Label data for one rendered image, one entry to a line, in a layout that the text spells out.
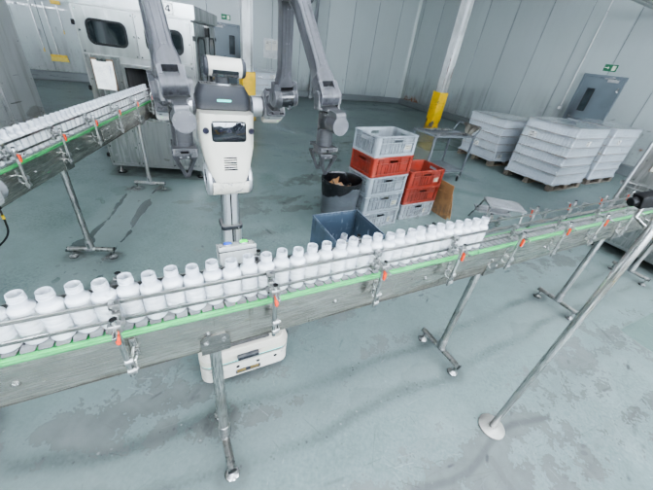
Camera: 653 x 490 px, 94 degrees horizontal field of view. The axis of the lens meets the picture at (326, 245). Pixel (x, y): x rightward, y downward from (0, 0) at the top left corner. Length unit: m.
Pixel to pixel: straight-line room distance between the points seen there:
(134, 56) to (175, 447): 4.00
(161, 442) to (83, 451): 0.35
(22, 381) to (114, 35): 3.97
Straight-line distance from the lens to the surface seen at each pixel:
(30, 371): 1.21
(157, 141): 4.78
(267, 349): 1.98
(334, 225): 1.90
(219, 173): 1.50
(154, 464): 1.99
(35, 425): 2.32
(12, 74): 7.63
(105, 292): 1.05
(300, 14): 1.21
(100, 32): 4.74
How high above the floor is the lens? 1.77
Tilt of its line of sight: 33 degrees down
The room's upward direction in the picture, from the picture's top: 8 degrees clockwise
